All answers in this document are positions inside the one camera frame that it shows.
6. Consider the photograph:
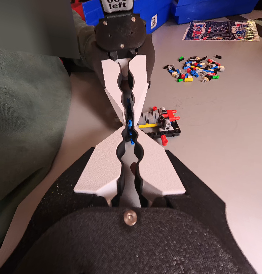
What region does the black frame lego model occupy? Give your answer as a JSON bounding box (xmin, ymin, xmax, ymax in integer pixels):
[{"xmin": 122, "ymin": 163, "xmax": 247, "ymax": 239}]
[{"xmin": 114, "ymin": 97, "xmax": 181, "ymax": 146}]

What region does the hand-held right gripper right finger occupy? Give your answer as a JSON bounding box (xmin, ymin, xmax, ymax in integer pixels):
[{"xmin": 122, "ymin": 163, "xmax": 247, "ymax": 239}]
[{"xmin": 133, "ymin": 126, "xmax": 186, "ymax": 207}]

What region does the lego sticker sheet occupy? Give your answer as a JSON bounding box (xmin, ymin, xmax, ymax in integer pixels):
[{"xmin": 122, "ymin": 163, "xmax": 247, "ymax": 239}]
[{"xmin": 182, "ymin": 20, "xmax": 260, "ymax": 41}]

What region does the red plastic container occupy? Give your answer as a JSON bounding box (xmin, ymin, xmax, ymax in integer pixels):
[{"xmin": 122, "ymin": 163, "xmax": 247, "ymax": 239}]
[{"xmin": 70, "ymin": 0, "xmax": 87, "ymax": 22}]

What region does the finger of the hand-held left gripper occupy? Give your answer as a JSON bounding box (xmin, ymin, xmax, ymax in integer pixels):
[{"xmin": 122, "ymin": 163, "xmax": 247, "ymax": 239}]
[
  {"xmin": 101, "ymin": 59, "xmax": 126, "ymax": 125},
  {"xmin": 128, "ymin": 55, "xmax": 149, "ymax": 125}
]

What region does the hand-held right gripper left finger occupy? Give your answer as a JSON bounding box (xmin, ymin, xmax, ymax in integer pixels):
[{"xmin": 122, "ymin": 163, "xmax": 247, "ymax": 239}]
[{"xmin": 73, "ymin": 125, "xmax": 127, "ymax": 207}]

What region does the pile of lego pieces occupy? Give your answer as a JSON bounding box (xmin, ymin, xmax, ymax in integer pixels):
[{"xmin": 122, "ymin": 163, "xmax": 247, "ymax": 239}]
[{"xmin": 164, "ymin": 56, "xmax": 226, "ymax": 83}]

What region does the divided blue plastic bin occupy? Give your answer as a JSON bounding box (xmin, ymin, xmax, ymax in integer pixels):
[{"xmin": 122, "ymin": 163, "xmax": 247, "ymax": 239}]
[{"xmin": 82, "ymin": 0, "xmax": 173, "ymax": 35}]

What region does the person's left forearm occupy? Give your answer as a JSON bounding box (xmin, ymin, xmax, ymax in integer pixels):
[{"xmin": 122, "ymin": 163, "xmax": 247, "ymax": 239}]
[{"xmin": 71, "ymin": 10, "xmax": 97, "ymax": 69}]

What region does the person's green sweatshirt torso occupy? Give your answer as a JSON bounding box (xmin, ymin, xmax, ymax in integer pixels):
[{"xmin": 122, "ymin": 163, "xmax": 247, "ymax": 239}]
[{"xmin": 0, "ymin": 48, "xmax": 72, "ymax": 249}]

